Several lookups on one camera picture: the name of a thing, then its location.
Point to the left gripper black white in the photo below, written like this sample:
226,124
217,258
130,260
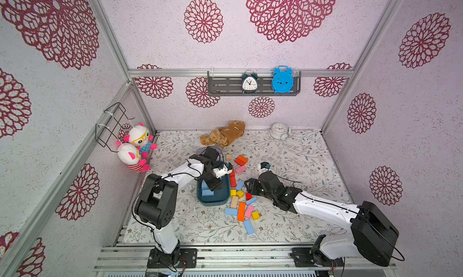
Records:
216,184

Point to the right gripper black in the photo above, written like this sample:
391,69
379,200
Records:
258,185

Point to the light blue rectangular block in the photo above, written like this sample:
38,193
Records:
206,193
240,185

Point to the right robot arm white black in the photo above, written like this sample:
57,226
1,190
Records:
368,232

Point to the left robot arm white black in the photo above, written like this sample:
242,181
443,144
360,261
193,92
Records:
155,205

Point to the red rectangular block upper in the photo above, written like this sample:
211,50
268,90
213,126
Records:
232,172

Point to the light blue narrow block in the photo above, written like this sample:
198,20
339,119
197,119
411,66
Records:
251,201

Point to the grey fabric glasses case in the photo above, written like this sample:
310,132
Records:
200,150

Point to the red rectangular block lower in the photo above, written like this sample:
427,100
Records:
233,183

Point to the red rectangular block by orange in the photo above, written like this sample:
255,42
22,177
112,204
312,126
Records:
239,162

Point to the pink rectangular block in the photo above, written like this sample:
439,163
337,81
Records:
240,169

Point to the yellow cube block lower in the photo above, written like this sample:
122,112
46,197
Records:
240,194

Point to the dark teal plastic bin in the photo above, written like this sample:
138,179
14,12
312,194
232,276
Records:
213,191

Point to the pink block lower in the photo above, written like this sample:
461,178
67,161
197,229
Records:
249,211

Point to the brown teddy bear plush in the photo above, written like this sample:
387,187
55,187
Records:
224,136

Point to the yellow cube far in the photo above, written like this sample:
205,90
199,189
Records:
255,215

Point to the long natural wooden block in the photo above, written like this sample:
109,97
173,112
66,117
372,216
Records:
234,202

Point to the long orange block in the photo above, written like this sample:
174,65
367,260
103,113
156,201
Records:
241,211

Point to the light blue block far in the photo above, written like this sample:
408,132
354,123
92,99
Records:
248,227

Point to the light blue block left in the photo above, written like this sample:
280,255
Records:
231,211

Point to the white alarm clock on table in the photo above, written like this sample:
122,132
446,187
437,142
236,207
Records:
280,131

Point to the white owl plush yellow glasses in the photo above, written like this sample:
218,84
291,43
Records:
142,139

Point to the white plush striped legs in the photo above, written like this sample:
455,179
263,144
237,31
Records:
131,156

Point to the dark green alarm clock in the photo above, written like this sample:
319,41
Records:
249,83

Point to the blue alarm clock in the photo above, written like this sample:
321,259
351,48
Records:
282,81

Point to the grey wall shelf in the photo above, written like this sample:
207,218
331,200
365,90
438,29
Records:
223,85

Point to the black wire wall basket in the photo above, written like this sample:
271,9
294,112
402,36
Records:
111,132

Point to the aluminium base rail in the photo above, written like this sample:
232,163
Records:
228,258

